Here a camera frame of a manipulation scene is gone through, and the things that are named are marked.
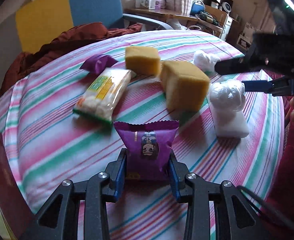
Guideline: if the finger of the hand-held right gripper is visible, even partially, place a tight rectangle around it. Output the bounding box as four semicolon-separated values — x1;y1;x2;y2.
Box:
215;56;255;75
242;79;294;97

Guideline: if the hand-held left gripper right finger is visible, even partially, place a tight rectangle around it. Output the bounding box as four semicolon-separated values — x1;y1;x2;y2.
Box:
168;151;270;240

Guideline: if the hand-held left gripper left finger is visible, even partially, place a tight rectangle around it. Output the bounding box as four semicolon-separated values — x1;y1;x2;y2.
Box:
20;148;128;240

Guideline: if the white plastic bag ball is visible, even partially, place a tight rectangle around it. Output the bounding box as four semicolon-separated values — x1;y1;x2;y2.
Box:
193;50;222;73
209;79;245;112

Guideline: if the purple snack packet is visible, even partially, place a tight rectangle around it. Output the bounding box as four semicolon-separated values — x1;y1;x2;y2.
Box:
79;54;117;75
113;120;180;182

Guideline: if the white foam block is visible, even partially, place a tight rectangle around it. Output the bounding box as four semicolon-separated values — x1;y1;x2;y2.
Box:
209;102;250;138

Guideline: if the yellow sponge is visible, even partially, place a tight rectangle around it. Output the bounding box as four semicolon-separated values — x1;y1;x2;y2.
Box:
125;46;161;76
160;61;210;112

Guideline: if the rice cracker packet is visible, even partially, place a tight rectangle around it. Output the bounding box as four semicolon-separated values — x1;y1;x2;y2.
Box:
73;67;137;125

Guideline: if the white cabinet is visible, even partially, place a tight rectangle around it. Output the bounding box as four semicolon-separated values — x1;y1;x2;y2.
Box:
220;11;235;42

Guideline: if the blue plastic object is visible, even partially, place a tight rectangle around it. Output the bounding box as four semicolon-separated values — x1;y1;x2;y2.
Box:
190;0;205;16

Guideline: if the striped tablecloth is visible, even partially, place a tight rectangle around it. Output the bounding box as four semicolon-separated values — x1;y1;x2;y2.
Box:
0;30;287;240

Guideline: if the wooden desk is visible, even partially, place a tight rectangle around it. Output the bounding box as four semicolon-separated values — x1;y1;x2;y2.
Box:
124;7;225;39

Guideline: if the red upholstered seat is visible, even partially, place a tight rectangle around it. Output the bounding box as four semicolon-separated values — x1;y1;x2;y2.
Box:
259;122;294;240

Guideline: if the red-brown jacket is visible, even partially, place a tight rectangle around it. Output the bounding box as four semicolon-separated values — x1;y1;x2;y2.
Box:
0;22;144;98

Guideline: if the grey yellow blue chair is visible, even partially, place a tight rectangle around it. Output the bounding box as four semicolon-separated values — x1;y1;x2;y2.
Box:
0;0;174;100

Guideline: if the black cable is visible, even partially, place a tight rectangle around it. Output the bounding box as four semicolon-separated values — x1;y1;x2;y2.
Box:
237;185;294;230

